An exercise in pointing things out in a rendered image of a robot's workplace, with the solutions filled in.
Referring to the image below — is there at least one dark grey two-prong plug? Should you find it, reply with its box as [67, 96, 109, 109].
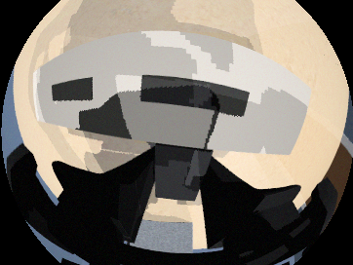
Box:
[154, 143, 213, 202]

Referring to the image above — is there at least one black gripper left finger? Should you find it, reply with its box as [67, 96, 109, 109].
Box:
[52, 145, 156, 243]

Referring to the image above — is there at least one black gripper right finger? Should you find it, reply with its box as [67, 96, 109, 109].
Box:
[200, 156, 301, 249]

